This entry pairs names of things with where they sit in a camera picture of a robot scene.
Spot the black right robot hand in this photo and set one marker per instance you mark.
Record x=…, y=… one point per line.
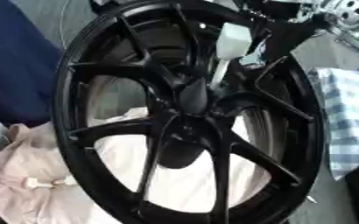
x=284, y=27

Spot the white pin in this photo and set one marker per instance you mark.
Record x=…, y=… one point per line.
x=40, y=183
x=233, y=40

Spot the dark blue fabric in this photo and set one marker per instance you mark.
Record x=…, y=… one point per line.
x=14, y=61

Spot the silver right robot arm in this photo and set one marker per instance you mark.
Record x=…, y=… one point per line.
x=352, y=12

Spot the black round ribbed object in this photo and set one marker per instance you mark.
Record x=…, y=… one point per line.
x=163, y=40

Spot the pale pink crumpled bag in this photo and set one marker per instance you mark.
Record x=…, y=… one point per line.
x=24, y=157

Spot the black spoked wheel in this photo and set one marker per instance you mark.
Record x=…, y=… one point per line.
x=192, y=96

